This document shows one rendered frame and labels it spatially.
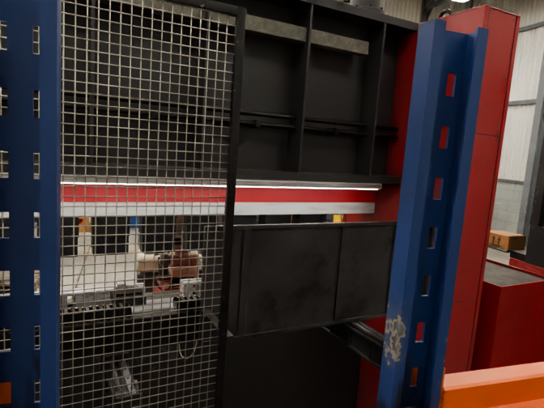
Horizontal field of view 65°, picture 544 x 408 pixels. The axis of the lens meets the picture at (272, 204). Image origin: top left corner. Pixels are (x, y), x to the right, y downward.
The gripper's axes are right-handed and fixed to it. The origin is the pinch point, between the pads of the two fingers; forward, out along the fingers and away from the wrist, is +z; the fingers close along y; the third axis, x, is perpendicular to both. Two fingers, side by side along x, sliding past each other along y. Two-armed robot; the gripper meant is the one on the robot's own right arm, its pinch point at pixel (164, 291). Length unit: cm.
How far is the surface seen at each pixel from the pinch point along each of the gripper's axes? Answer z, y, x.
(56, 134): -33, 196, -86
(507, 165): -134, -178, 825
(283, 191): -47, 64, 40
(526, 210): -36, -139, 793
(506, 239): -9, 79, 233
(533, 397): -4, 209, -41
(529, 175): -103, -123, 784
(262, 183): -48, 82, 15
